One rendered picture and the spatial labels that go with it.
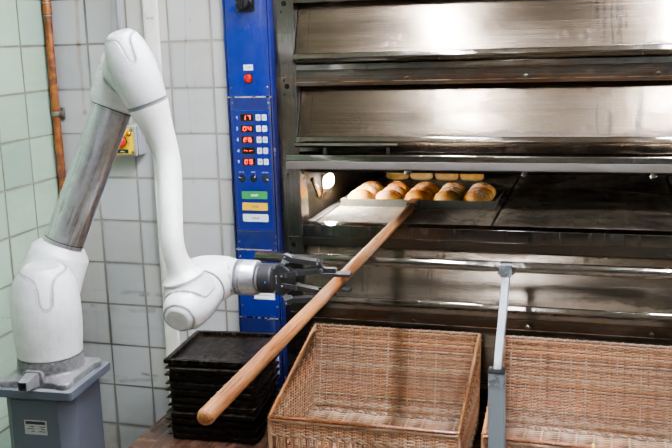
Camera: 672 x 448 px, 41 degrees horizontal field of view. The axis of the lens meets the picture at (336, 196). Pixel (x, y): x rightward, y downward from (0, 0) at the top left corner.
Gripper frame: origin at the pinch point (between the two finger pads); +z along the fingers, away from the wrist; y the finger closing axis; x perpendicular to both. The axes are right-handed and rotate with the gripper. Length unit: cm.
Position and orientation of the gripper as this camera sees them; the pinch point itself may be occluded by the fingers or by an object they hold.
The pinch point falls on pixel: (337, 281)
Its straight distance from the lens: 220.5
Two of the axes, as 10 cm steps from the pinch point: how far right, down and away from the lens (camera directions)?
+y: 0.3, 9.8, 1.8
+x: -2.7, 1.8, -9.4
